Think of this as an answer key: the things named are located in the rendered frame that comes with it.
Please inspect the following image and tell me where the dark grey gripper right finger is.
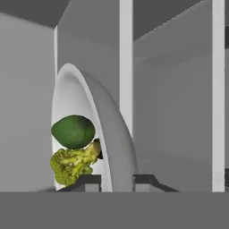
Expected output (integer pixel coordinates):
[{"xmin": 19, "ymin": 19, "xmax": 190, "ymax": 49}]
[{"xmin": 132, "ymin": 174, "xmax": 180, "ymax": 193}]

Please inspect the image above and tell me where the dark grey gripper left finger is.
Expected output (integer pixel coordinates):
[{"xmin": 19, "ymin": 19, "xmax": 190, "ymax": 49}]
[{"xmin": 57, "ymin": 174, "xmax": 103, "ymax": 193}]

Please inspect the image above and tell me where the white bowl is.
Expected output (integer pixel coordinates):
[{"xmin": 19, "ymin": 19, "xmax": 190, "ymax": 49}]
[{"xmin": 51, "ymin": 62, "xmax": 140, "ymax": 193}]

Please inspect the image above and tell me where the yellow-green broccoli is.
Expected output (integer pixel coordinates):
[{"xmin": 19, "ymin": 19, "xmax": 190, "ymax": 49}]
[{"xmin": 49, "ymin": 140, "xmax": 104, "ymax": 188}]

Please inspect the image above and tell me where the green avocado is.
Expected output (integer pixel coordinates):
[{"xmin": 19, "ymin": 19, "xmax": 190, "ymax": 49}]
[{"xmin": 50, "ymin": 114, "xmax": 97, "ymax": 150}]

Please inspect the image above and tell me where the grey fridge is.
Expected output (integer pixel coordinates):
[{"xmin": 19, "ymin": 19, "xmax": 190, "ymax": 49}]
[{"xmin": 54, "ymin": 0, "xmax": 229, "ymax": 193}]

